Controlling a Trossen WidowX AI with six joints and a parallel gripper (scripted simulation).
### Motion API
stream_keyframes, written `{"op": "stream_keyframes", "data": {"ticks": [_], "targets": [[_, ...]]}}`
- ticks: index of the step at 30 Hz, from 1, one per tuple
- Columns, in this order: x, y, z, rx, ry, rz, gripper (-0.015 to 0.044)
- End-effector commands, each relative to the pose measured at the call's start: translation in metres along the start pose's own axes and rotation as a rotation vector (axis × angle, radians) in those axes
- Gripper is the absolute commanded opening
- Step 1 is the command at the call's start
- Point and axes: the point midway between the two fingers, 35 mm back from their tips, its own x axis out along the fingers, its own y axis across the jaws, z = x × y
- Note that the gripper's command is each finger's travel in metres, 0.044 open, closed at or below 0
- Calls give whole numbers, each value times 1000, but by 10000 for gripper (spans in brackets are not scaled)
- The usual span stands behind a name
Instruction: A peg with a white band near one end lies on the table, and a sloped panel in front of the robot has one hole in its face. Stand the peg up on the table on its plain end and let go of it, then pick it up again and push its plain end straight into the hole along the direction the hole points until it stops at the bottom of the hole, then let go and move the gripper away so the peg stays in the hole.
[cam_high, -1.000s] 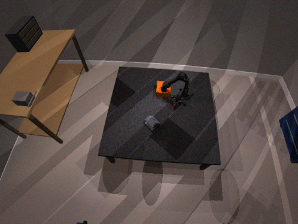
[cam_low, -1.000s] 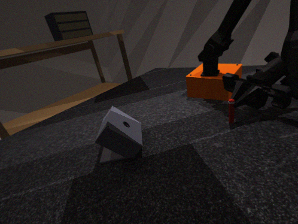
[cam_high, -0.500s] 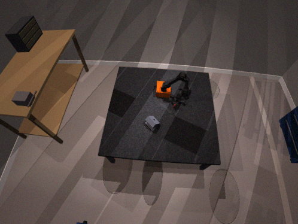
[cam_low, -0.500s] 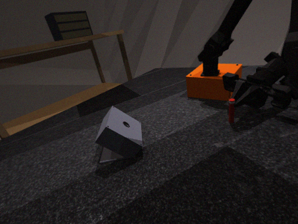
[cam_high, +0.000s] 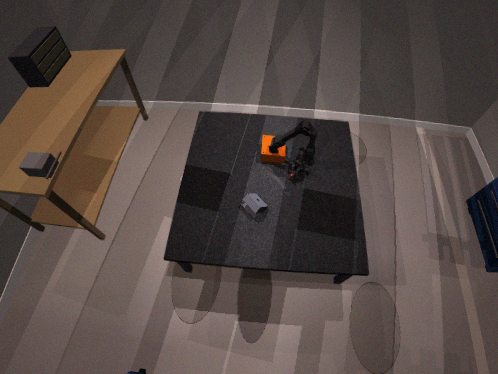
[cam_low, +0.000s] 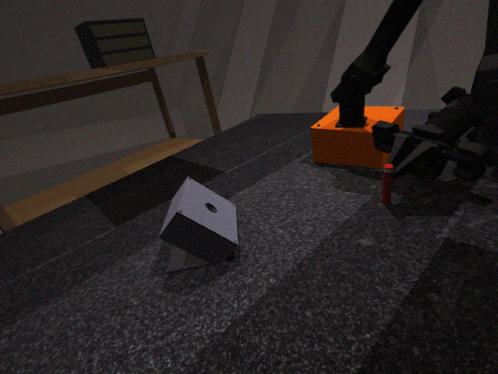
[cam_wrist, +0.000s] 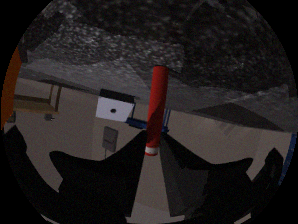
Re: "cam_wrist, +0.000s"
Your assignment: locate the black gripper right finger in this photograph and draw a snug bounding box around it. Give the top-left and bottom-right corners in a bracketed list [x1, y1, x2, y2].
[160, 132, 253, 217]

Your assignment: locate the red peg with white band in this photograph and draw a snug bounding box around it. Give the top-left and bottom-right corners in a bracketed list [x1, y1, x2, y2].
[145, 67, 169, 156]

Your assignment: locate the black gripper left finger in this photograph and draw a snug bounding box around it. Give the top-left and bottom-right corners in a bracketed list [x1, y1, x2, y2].
[49, 131, 148, 217]

